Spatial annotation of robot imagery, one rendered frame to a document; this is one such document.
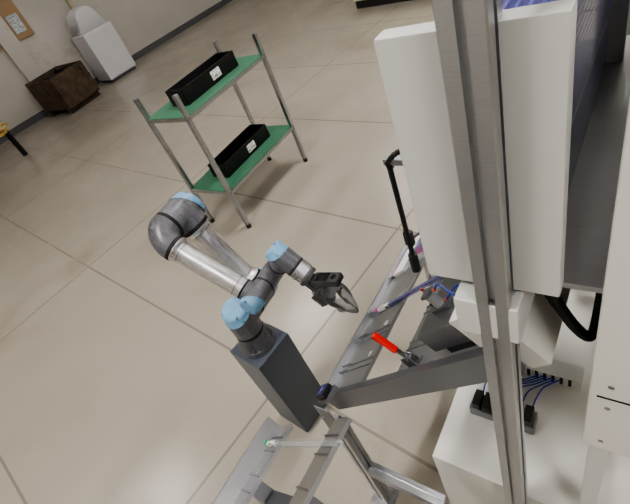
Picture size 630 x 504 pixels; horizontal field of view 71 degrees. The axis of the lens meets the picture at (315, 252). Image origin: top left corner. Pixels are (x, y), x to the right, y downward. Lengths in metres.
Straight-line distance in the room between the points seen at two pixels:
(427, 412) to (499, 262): 1.59
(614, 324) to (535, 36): 0.36
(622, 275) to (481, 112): 0.25
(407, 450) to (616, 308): 1.51
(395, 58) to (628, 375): 0.50
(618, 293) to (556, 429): 0.80
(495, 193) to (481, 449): 0.95
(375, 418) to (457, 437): 0.82
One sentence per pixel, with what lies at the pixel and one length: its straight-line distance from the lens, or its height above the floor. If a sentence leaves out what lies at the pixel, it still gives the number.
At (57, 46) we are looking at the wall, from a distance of 10.62.
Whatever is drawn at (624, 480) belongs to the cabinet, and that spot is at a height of 0.62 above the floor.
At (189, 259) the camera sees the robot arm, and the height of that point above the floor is 1.04.
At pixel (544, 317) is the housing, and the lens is 0.80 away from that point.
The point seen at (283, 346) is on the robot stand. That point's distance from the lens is 1.79.
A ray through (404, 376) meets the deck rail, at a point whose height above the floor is 1.03.
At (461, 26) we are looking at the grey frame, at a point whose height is 1.72.
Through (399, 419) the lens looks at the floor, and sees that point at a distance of 2.08.
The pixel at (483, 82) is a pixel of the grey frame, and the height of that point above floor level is 1.67.
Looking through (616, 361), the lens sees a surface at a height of 1.27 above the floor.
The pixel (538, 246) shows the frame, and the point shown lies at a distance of 0.53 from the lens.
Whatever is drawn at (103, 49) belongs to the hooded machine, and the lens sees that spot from 10.16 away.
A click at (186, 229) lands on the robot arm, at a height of 1.08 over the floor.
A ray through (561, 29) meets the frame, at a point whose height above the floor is 1.70.
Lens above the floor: 1.84
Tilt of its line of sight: 39 degrees down
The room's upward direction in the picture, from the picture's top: 25 degrees counter-clockwise
